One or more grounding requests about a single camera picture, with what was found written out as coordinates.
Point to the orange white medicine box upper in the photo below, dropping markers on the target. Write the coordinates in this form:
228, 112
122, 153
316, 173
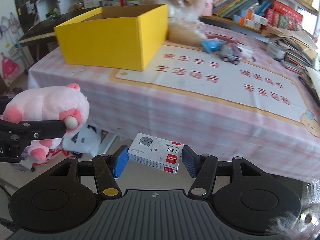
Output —
254, 17

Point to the orange white medicine box lower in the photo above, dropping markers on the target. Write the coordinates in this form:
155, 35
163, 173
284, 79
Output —
246, 22

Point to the orange white medicine box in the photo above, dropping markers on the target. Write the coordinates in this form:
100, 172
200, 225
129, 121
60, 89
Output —
254, 17
246, 22

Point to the pink plush pig toy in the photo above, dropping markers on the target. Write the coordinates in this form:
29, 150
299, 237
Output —
63, 103

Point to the blue plastic wrapper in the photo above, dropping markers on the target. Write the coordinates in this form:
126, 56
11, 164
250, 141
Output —
210, 46

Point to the yellow cardboard box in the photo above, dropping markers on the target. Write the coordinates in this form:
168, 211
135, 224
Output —
116, 37

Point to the pink cartoon cup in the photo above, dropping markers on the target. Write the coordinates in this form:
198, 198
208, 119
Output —
208, 7

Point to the red box on books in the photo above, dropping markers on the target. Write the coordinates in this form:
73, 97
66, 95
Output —
287, 11

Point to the black pen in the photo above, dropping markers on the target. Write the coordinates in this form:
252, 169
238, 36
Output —
311, 92

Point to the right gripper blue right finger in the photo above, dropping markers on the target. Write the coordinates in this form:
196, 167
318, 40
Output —
203, 169

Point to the pink checkered tablecloth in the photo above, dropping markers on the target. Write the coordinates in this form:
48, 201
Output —
256, 109

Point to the stack of papers and books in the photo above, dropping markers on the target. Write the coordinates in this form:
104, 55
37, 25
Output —
301, 51

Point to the orange fluffy cat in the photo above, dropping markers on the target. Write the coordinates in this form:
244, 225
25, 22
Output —
184, 25

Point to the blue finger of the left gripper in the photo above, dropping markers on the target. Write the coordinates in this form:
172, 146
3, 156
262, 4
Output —
34, 130

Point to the white staples box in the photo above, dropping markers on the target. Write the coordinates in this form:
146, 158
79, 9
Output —
155, 152

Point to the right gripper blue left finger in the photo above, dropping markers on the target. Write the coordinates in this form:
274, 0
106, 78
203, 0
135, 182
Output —
107, 169

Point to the dark blue spray bottle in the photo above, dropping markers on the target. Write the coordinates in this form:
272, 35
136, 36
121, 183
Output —
247, 53

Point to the grey purple toy truck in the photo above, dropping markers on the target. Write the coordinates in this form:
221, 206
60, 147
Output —
231, 53

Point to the black electronic keyboard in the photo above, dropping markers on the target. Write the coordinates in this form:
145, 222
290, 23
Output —
43, 32

